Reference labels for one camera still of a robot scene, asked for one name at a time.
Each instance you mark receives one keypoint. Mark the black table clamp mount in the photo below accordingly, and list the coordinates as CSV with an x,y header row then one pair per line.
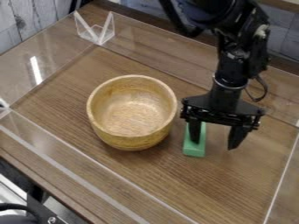
x,y
38,214

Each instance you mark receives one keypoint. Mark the clear acrylic corner bracket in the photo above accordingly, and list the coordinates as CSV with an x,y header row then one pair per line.
x,y
96,34

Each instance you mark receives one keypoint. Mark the clear acrylic tray wall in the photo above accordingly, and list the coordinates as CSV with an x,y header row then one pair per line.
x,y
83,184

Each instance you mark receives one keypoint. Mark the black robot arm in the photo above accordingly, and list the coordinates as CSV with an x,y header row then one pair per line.
x,y
241,25

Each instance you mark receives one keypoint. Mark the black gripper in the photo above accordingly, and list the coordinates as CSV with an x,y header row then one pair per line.
x,y
222,107

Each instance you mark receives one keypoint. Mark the wooden bowl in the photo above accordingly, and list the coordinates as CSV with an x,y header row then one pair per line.
x,y
131,111

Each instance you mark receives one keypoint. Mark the green rectangular block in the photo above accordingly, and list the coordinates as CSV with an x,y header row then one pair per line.
x,y
195,149

